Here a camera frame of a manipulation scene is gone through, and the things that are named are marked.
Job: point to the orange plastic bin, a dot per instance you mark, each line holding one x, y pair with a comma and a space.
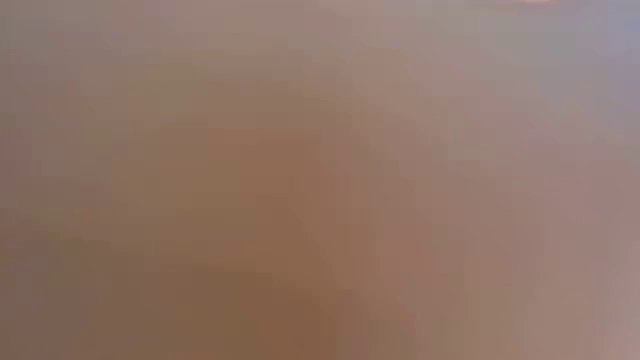
320, 200

